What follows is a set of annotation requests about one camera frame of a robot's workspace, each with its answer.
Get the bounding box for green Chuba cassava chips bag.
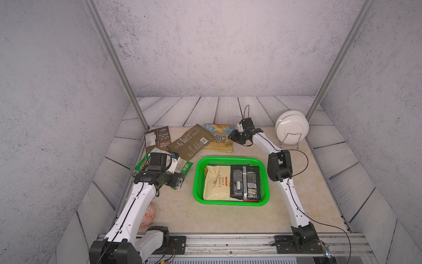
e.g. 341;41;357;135
133;148;193;191

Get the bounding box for yellow blue kettle chips bag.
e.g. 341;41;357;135
205;124;235;153

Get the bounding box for brown Lerna cassava bag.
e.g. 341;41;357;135
168;124;214;161

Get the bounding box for black and yellow snack bag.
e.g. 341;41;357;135
230;165;261;202

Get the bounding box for dark brown snack bag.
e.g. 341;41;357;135
145;126;171;152

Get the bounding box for red Lerna chips bag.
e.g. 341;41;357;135
203;165;253;202

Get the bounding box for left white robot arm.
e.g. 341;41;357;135
89;152;181;264

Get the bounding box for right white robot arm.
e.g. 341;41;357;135
229;118;319;252

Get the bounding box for green plastic mesh basket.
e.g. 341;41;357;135
193;156;270;206

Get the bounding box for red patterned bowl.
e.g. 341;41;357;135
140;203;156;229

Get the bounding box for white plate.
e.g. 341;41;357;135
275;110;309;141

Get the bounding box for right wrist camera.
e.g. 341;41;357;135
237;119;244;133

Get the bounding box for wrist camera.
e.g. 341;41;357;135
166;152;181;174
237;119;244;133

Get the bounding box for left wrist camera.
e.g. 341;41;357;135
166;152;181;174

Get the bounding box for metal wire plate stand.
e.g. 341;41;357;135
280;133;303;149

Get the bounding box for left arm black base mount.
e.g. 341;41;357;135
153;235;186;255

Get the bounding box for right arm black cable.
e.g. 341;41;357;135
242;104;353;264

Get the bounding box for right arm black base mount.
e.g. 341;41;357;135
270;232;325;254

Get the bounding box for right aluminium frame post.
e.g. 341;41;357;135
306;0;375;122

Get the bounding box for aluminium frame post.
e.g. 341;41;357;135
82;0;149;130
306;0;375;122

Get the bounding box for left aluminium frame post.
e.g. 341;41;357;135
82;0;149;130

